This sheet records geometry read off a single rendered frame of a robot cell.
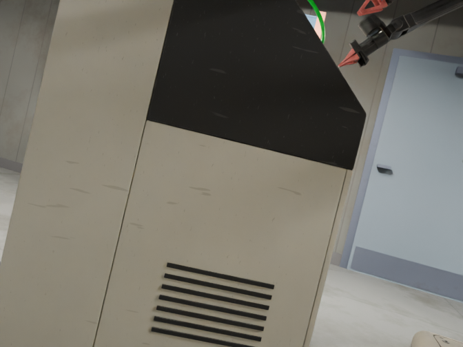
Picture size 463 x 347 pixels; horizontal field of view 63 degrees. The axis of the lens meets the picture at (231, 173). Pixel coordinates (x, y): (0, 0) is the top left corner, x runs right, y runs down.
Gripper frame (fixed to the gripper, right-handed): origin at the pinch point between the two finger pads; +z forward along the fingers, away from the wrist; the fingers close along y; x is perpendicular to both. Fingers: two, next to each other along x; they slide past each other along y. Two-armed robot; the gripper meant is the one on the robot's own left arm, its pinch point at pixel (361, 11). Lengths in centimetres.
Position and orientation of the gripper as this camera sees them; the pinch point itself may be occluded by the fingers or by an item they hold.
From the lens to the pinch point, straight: 143.1
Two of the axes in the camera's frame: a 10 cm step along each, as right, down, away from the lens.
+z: -8.1, 5.2, 2.6
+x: 5.6, 8.3, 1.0
